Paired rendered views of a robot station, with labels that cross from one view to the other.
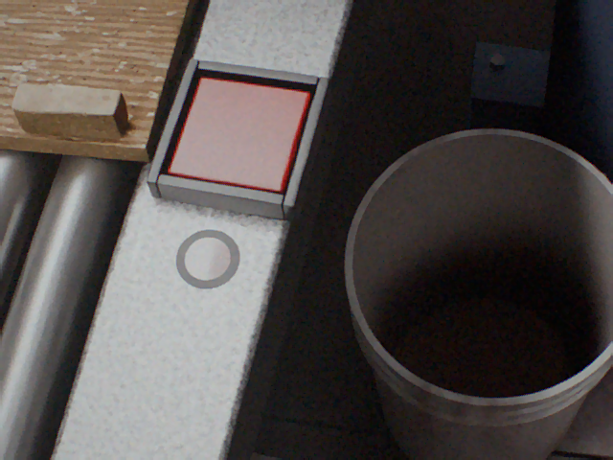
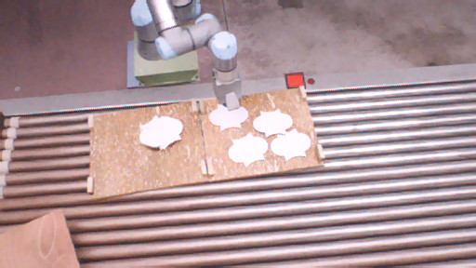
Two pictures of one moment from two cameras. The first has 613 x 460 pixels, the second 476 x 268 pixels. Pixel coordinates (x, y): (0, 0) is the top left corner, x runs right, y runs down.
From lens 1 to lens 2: 1.65 m
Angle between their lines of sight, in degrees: 51
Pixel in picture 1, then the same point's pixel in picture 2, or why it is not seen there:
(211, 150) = (298, 82)
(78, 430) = (337, 87)
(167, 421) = (332, 79)
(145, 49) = (288, 92)
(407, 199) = not seen: hidden behind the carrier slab
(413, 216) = not seen: hidden behind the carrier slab
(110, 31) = (286, 97)
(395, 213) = not seen: hidden behind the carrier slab
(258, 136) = (295, 78)
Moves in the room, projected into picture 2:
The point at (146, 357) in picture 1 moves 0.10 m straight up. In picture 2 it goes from (325, 83) to (329, 66)
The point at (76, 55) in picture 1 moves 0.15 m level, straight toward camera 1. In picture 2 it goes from (292, 100) to (318, 79)
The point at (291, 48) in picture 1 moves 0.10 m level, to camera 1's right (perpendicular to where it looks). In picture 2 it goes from (279, 82) to (266, 65)
